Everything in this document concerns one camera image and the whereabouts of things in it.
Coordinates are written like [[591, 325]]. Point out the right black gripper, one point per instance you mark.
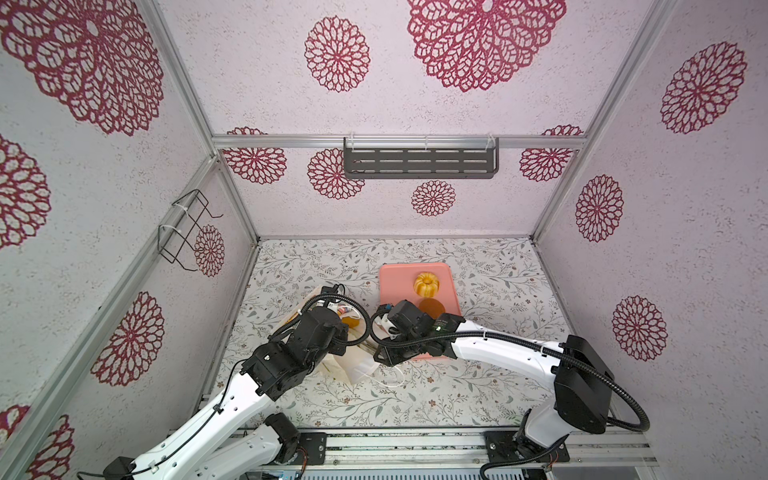
[[388, 358]]

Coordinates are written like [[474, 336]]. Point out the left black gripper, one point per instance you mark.
[[340, 335]]

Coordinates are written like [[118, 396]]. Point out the yellow fluted fake cake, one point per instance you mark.
[[426, 285]]

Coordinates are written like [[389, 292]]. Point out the orange fake bread roll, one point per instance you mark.
[[350, 321]]

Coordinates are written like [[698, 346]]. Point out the white printed paper bag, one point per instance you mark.
[[351, 364]]

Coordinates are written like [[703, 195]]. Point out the round fake bread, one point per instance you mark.
[[432, 307]]

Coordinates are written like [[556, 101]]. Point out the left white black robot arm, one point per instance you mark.
[[236, 431]]

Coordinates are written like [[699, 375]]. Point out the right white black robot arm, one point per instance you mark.
[[580, 384]]

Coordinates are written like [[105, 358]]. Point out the black wire wall rack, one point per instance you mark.
[[193, 242]]

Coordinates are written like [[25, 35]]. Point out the grey slotted wall shelf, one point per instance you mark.
[[362, 161]]

